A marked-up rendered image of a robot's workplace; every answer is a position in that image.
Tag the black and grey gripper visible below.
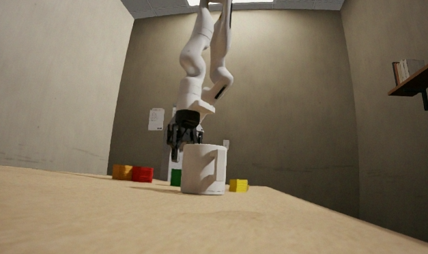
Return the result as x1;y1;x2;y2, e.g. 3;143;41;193
167;109;203;163

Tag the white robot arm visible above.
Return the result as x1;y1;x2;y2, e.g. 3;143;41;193
176;0;233;123

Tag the white mug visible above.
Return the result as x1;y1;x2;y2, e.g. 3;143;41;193
180;143;227;195

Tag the red cube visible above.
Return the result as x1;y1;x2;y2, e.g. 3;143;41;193
132;167;153;183

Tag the green cube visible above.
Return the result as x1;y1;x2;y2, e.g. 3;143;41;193
170;169;182;187

